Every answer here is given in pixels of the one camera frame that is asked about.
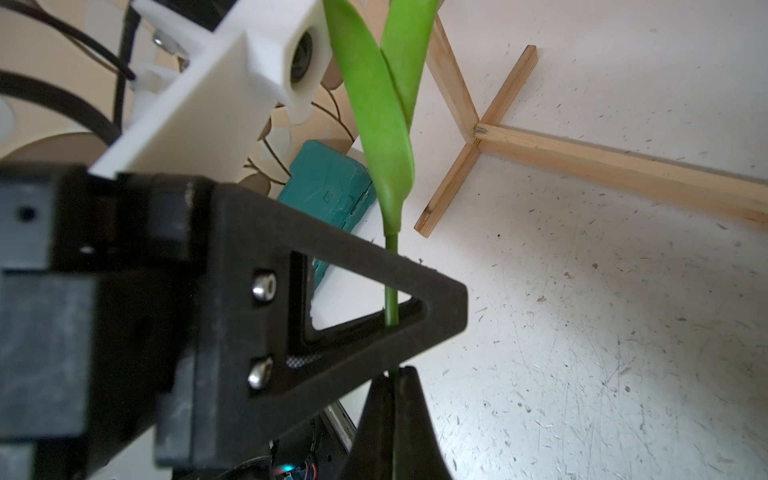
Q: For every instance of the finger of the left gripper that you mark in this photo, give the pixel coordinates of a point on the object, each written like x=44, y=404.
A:
x=288, y=315

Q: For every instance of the green plastic case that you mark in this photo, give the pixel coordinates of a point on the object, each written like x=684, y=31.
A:
x=328, y=186

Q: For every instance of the wooden clothes rack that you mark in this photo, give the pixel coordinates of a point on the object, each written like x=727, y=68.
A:
x=707, y=191

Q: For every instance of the blue artificial tulip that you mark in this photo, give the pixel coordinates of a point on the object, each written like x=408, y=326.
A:
x=382, y=78

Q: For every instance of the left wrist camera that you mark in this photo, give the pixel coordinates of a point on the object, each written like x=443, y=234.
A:
x=205, y=120

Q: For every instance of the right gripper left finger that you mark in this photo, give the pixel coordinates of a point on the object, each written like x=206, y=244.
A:
x=372, y=452

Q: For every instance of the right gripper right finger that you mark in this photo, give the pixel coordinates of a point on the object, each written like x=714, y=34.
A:
x=416, y=451

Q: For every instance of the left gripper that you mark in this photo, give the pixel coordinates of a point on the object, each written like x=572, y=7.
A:
x=95, y=286

